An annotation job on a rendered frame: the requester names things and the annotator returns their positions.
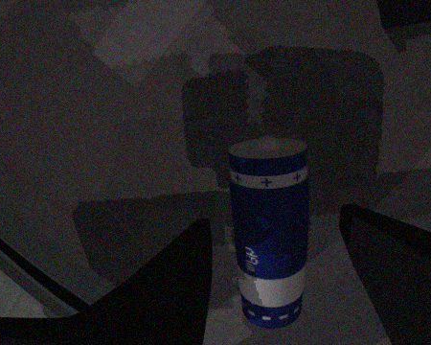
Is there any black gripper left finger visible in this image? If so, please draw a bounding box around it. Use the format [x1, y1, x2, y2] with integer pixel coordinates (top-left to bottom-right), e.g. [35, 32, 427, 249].
[0, 218, 212, 345]

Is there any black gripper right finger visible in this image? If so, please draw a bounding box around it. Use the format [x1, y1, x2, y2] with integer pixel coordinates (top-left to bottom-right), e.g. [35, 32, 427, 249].
[339, 203, 431, 345]

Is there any blue and white battery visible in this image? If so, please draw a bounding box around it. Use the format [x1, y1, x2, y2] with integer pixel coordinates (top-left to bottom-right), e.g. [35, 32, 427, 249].
[228, 134, 310, 330]

